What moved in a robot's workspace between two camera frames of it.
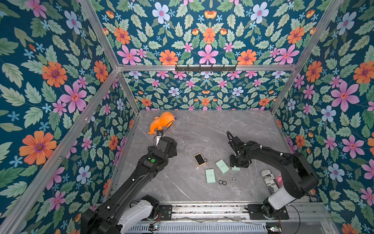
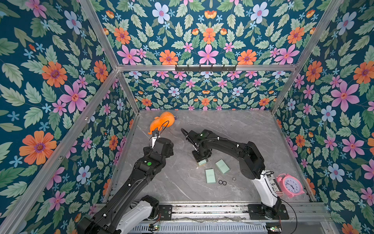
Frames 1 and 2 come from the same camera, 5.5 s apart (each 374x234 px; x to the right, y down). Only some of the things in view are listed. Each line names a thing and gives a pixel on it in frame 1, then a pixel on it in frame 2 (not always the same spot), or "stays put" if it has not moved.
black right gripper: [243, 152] to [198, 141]
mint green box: [235, 169] to [202, 162]
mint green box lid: [210, 176] stays put
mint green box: [222, 166] stays put
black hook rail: [205, 68] stays put
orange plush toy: [166, 119] stays put
